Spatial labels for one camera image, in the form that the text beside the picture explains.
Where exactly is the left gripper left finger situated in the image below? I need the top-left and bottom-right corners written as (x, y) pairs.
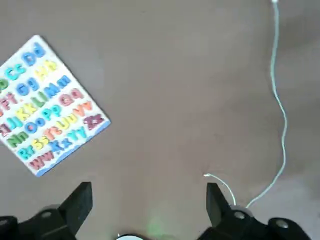
top-left (0, 181), bottom-right (93, 240)

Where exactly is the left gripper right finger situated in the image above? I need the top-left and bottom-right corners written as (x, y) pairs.
top-left (198, 182), bottom-right (312, 240)

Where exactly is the white charger cable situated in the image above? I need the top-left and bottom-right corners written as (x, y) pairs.
top-left (203, 0), bottom-right (288, 210)

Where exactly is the colourful alphabet puzzle board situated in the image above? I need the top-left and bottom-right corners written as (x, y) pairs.
top-left (0, 34), bottom-right (112, 177)

